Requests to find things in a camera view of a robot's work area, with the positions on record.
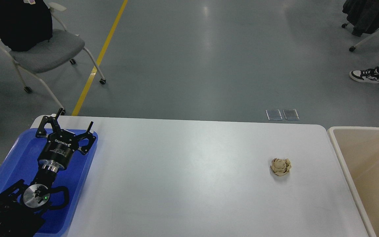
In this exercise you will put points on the blue plastic tray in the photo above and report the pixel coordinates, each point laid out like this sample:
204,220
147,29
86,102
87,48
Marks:
21,163

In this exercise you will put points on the chair with dark coat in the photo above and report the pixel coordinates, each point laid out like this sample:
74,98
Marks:
363,15

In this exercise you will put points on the black white sneaker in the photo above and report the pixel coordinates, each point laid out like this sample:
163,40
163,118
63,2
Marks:
365,76

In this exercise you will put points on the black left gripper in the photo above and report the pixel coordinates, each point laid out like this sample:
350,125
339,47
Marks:
61,144

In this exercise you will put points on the black jacket on chair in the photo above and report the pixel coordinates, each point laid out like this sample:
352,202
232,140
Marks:
24,25

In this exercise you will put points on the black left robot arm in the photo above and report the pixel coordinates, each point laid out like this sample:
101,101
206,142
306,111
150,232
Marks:
42,178

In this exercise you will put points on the left metal floor plate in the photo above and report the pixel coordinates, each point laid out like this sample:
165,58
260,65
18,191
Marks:
274,114

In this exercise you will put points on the beige plastic bin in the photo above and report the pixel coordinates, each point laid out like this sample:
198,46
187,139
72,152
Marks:
357,149

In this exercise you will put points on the right metal floor plate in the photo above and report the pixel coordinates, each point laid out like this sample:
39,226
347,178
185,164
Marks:
291,114

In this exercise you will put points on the metal floor plate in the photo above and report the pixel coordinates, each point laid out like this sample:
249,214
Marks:
291,114
274,114

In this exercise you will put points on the grey office chair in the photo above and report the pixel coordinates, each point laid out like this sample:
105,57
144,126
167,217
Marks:
50,54

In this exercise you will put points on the crumpled brown paper ball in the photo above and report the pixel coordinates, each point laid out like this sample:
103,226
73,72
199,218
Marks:
280,167

